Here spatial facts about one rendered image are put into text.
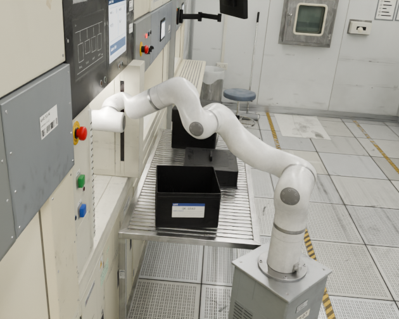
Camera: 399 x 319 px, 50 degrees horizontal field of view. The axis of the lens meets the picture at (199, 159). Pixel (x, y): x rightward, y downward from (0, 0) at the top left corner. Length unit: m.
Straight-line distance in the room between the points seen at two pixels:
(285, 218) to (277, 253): 0.16
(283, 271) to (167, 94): 0.79
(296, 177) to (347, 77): 4.89
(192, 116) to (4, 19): 0.81
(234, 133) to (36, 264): 0.78
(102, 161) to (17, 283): 0.93
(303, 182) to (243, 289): 0.53
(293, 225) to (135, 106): 0.73
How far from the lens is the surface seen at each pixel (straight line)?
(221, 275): 2.88
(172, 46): 3.48
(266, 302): 1.70
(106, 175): 2.09
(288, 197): 1.46
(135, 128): 1.96
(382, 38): 6.33
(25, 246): 1.19
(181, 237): 1.84
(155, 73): 3.38
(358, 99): 6.43
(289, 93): 6.19
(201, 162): 2.27
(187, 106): 1.53
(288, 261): 1.67
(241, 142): 1.52
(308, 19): 5.92
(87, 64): 1.30
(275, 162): 1.56
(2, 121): 0.82
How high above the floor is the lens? 1.79
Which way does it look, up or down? 24 degrees down
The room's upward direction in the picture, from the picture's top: 4 degrees clockwise
